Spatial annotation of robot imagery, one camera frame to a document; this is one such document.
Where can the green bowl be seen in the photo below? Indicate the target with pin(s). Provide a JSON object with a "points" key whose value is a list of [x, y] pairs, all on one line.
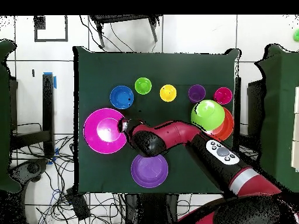
{"points": [[208, 114]]}

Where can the large orange bowl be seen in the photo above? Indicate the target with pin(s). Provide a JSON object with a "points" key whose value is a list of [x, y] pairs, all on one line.
{"points": [[227, 126]]}

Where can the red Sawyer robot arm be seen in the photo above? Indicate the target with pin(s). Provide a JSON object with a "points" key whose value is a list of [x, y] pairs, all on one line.
{"points": [[177, 135]]}

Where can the blue bowl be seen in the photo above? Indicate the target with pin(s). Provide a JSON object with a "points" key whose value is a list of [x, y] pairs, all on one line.
{"points": [[122, 97]]}

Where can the large pink bowl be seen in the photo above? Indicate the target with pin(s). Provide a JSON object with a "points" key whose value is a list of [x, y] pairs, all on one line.
{"points": [[93, 135]]}

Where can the green cup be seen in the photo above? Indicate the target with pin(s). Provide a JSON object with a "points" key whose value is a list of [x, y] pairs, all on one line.
{"points": [[143, 85]]}

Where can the purple bowl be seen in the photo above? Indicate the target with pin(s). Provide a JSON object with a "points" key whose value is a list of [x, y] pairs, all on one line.
{"points": [[149, 172]]}

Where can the yellow cup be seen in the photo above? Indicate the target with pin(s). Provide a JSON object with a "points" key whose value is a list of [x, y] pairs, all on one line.
{"points": [[168, 93]]}

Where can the dark green tablecloth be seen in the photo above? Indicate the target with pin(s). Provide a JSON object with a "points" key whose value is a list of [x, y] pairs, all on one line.
{"points": [[140, 65]]}

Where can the purple cup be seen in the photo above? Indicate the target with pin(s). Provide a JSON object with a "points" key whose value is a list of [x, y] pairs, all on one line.
{"points": [[197, 92]]}

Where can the blue tape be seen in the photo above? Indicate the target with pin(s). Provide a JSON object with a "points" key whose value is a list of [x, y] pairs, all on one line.
{"points": [[55, 81]]}

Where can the black power box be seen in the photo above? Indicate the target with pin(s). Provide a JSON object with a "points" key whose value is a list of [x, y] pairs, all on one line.
{"points": [[78, 205]]}

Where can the pink cup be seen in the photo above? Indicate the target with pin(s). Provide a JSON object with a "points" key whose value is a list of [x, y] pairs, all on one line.
{"points": [[223, 95]]}

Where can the black stool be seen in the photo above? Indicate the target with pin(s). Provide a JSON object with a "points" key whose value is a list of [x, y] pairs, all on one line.
{"points": [[121, 18]]}

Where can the green cloth side table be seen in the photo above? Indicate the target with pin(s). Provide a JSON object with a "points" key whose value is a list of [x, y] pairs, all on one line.
{"points": [[4, 116], [280, 116]]}

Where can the small green object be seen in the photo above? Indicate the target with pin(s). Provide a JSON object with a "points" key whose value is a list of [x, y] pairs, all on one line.
{"points": [[296, 35]]}

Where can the black metal frame beam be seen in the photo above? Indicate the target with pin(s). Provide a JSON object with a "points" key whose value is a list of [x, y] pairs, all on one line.
{"points": [[48, 105]]}

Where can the black metal post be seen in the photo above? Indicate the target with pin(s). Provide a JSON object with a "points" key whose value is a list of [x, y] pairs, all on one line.
{"points": [[237, 93]]}

